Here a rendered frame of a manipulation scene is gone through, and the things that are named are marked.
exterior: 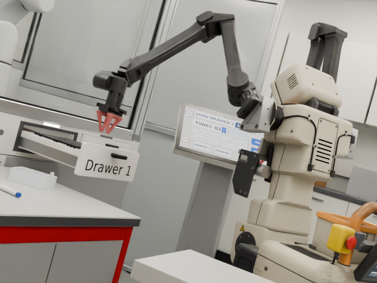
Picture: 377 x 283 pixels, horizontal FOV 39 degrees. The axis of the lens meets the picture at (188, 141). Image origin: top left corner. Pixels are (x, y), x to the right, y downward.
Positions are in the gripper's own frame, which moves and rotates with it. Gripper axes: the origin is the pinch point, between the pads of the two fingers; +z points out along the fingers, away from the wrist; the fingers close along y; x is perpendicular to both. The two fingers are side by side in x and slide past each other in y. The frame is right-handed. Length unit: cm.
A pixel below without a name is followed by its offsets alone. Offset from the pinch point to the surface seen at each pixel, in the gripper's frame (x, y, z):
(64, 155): -15.8, 0.6, 12.2
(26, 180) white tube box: -31.5, 4.7, 22.0
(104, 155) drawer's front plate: -7.4, 10.2, 8.3
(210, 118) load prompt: 86, -14, -23
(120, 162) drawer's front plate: 1.8, 10.1, 9.2
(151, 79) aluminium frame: 45, -24, -29
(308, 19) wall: 343, -101, -171
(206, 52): 152, -75, -73
